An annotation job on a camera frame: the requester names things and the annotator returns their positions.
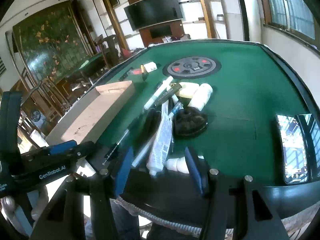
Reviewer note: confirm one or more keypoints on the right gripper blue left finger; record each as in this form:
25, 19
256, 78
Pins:
123, 172

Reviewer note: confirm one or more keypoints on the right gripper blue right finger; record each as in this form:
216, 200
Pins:
197, 170

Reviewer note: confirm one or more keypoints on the clear black gel pen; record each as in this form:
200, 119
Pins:
114, 148

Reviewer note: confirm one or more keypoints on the white squeeze tube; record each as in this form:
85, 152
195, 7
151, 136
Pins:
161, 144

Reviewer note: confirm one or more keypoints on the white pen blue cap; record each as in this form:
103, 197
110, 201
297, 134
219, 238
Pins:
175, 109

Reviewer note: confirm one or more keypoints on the white plastic bottle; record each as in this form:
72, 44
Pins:
201, 96

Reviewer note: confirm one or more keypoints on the olive green tube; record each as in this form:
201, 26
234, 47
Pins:
169, 93

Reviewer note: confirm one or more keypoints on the white paint marker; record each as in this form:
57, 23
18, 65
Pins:
158, 92

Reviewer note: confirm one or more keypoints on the cardboard box tray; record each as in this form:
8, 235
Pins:
91, 115

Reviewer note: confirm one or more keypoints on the cream rectangular case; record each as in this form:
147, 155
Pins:
187, 89

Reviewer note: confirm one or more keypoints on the smartphone with lit screen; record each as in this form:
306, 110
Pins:
295, 163

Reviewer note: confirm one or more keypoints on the yellow black utility knife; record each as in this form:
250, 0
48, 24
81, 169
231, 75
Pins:
144, 72

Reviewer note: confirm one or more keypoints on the red item in clear pack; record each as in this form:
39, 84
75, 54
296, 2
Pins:
137, 71

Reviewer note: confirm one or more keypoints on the black pen red tip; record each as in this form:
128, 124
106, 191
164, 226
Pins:
125, 75

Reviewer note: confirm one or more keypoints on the small white box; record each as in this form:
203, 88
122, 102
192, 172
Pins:
150, 67

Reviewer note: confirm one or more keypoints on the round table centre console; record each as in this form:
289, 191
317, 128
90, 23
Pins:
193, 67

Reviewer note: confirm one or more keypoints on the large floral painting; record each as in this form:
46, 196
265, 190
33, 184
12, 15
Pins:
50, 43

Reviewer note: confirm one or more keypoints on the wall television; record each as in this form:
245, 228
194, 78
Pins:
146, 13

